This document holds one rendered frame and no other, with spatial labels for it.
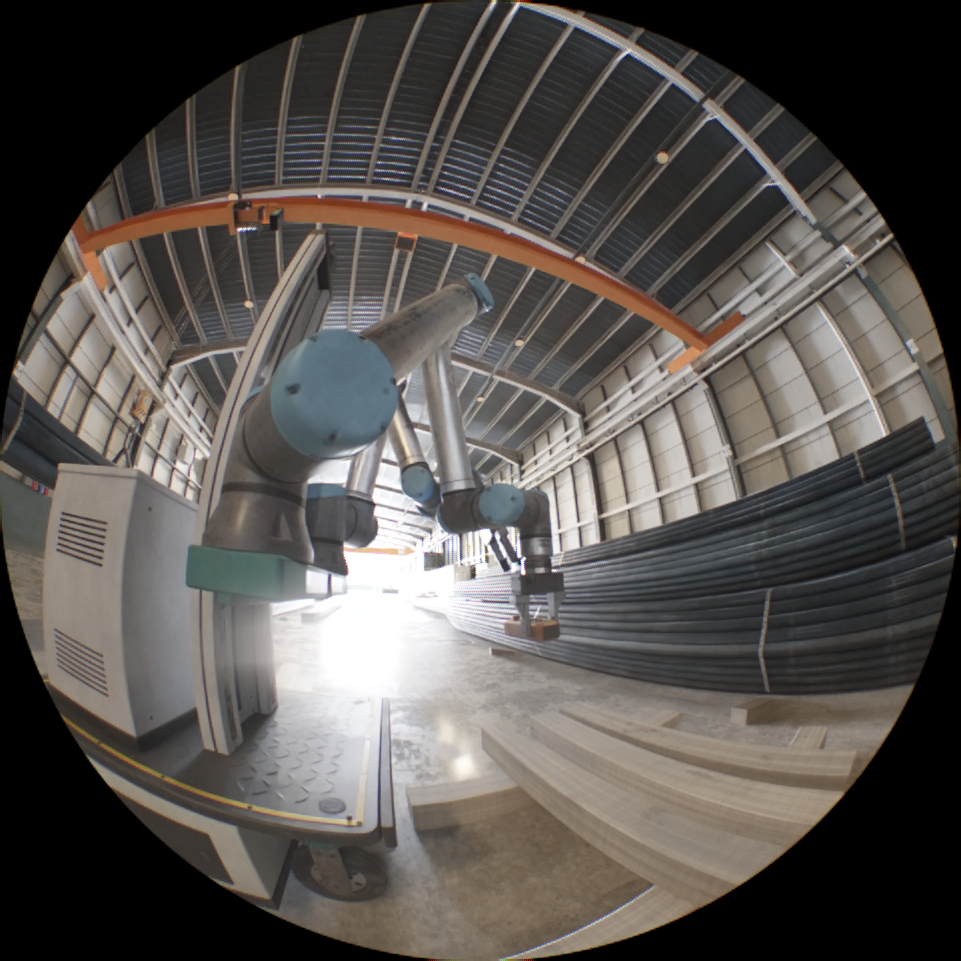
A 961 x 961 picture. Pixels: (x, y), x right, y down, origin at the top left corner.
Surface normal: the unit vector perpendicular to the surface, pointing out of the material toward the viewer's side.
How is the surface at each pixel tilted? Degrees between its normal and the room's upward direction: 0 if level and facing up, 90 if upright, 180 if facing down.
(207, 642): 90
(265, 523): 70
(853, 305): 90
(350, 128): 170
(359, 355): 94
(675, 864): 90
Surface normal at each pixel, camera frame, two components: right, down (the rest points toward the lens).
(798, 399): -0.93, -0.08
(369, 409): 0.78, -0.16
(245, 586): 0.26, -0.33
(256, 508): 0.48, -0.60
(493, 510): -0.52, -0.26
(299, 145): 0.19, 0.95
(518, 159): -0.12, 0.92
